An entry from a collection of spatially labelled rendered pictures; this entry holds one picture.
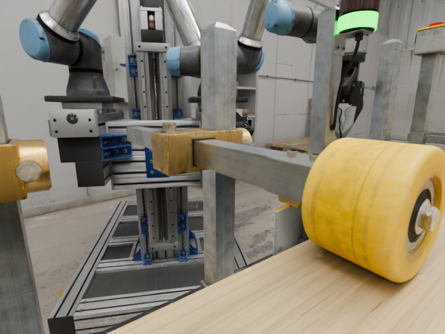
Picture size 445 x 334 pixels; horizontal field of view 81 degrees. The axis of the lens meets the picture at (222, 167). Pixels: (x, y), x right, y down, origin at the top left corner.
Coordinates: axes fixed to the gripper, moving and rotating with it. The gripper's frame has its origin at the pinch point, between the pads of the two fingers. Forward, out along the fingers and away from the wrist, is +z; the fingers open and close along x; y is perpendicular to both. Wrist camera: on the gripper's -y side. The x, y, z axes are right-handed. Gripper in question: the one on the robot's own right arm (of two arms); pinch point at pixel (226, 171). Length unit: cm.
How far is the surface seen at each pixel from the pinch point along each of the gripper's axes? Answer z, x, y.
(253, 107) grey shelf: -15, -206, 214
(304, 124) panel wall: 20, -389, 265
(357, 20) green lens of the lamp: -31.5, -1.2, -32.1
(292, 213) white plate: 3.4, 0.9, -24.4
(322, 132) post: -13.5, -2.2, -27.4
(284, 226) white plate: 5.9, 3.2, -24.4
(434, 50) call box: -34, -51, -27
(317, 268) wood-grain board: -8, 29, -48
